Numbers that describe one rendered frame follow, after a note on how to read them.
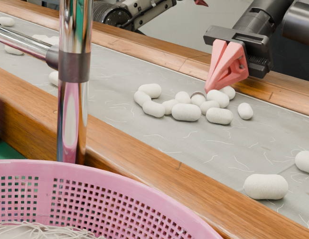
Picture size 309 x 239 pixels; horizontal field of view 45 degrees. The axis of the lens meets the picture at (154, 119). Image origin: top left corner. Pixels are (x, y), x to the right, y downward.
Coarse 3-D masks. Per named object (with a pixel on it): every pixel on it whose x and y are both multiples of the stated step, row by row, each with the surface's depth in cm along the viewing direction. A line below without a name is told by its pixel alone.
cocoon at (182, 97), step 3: (177, 93) 52; (180, 93) 51; (183, 93) 51; (186, 93) 51; (177, 96) 51; (180, 96) 50; (183, 96) 50; (186, 96) 50; (177, 99) 50; (180, 99) 50; (183, 99) 49; (186, 99) 49; (189, 99) 50; (180, 102) 49; (183, 102) 49; (186, 102) 49; (189, 102) 50
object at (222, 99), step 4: (208, 92) 54; (212, 92) 53; (216, 92) 53; (220, 92) 53; (208, 96) 53; (212, 96) 53; (216, 96) 52; (220, 96) 52; (224, 96) 52; (208, 100) 54; (216, 100) 52; (220, 100) 52; (224, 100) 52; (228, 100) 52; (220, 104) 52; (224, 104) 52
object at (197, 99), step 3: (195, 96) 51; (198, 96) 50; (201, 96) 50; (192, 99) 51; (195, 99) 50; (198, 99) 50; (201, 99) 50; (204, 99) 51; (192, 102) 50; (195, 102) 50; (198, 102) 50; (201, 102) 50; (198, 105) 50
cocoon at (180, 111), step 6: (174, 108) 46; (180, 108) 46; (186, 108) 46; (192, 108) 46; (198, 108) 46; (174, 114) 46; (180, 114) 46; (186, 114) 46; (192, 114) 46; (198, 114) 46; (186, 120) 47; (192, 120) 46
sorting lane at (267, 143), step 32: (32, 32) 87; (0, 64) 60; (32, 64) 62; (96, 64) 67; (128, 64) 70; (96, 96) 51; (128, 96) 53; (160, 96) 55; (128, 128) 43; (160, 128) 44; (192, 128) 45; (224, 128) 46; (256, 128) 47; (288, 128) 49; (192, 160) 37; (224, 160) 38; (256, 160) 39; (288, 160) 40; (288, 192) 34
